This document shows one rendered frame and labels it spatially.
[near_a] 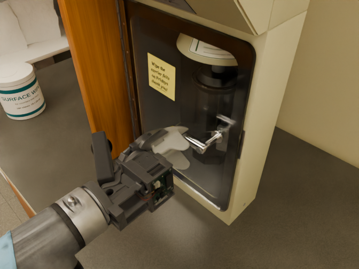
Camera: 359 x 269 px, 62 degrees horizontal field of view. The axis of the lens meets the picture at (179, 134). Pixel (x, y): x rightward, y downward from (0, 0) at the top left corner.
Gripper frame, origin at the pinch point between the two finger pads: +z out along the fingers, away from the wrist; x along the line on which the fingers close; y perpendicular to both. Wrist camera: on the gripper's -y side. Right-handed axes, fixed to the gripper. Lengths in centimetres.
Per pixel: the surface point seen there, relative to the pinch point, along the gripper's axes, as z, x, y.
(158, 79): 4.4, 6.3, -9.6
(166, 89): 4.3, 4.7, -7.4
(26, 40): 18, -20, -121
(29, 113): -8, -21, -62
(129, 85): 4.4, 0.8, -20.2
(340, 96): 48, -10, 13
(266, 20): 4.4, 22.5, 11.9
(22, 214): -22, -115, -116
